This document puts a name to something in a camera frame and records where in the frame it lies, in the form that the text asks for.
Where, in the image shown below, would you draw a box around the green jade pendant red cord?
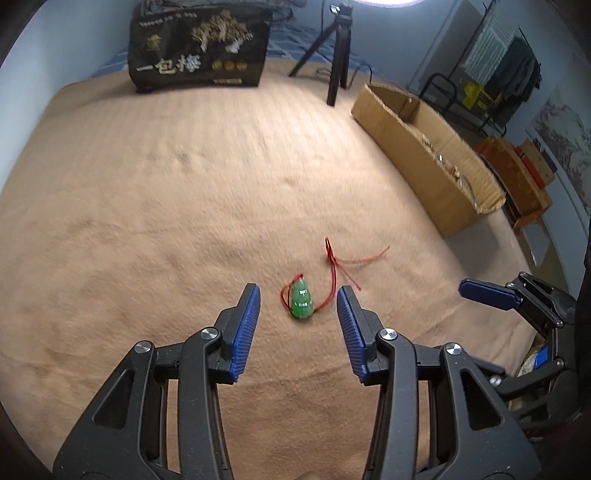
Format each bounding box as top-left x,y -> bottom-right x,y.
279,236 -> 392,320

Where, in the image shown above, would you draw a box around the orange covered box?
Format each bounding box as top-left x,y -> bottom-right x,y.
474,137 -> 553,235

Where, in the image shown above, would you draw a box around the open cardboard box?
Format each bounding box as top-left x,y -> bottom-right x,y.
352,83 -> 506,237

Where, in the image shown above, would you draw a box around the beige bed blanket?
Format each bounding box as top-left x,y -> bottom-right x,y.
1,60 -> 534,479

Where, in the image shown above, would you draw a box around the yellow crate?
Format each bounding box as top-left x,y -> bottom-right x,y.
462,81 -> 494,111

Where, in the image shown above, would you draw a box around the black clothes rack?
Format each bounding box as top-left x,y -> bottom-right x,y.
419,1 -> 542,137

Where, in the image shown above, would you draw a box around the dark hanging clothes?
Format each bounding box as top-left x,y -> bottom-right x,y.
485,37 -> 542,128

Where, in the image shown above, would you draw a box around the striped hanging towel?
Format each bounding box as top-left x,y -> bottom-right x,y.
461,1 -> 518,86

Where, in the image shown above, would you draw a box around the black printed snack bag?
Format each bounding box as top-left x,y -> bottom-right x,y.
127,1 -> 273,93

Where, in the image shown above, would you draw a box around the black tripod stand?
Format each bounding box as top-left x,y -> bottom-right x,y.
288,3 -> 353,107

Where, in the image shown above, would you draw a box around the wall landscape poster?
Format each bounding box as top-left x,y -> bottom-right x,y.
532,86 -> 590,214

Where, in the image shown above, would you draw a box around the white ring light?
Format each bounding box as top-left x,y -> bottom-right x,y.
356,0 -> 425,9

